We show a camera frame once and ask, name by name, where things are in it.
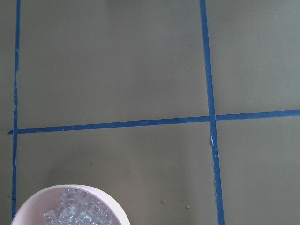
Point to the pile of clear ice cubes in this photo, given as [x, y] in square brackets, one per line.
[77, 207]

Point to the pink bowl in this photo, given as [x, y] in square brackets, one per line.
[30, 213]

